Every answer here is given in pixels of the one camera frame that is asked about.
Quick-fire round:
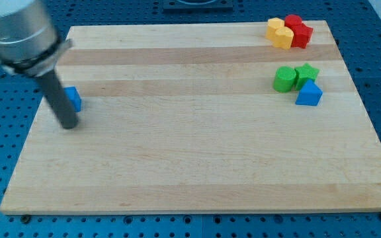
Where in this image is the blue cube block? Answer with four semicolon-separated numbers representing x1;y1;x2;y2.
64;87;82;112

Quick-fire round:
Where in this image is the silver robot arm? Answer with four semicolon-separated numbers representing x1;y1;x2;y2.
0;0;72;77

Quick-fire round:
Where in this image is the wooden board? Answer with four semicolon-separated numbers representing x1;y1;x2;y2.
0;20;381;215

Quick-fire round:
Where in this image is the green cylinder block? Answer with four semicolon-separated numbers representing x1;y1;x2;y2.
273;66;296;93

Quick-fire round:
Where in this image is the green star block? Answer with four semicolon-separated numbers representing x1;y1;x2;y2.
294;63;319;91

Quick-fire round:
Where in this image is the blue triangle block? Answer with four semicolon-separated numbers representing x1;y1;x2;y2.
295;79;323;106

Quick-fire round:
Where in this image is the yellow heart block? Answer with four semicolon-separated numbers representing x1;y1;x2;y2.
273;26;294;50

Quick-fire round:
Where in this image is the yellow pentagon block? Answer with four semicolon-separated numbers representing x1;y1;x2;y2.
265;17;284;41

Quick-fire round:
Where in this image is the red star block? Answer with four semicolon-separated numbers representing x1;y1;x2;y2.
291;23;314;48

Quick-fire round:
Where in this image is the red cylinder block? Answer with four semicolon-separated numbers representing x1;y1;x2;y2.
284;15;302;30

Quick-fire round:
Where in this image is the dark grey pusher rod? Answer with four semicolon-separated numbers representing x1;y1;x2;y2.
35;70;79;130

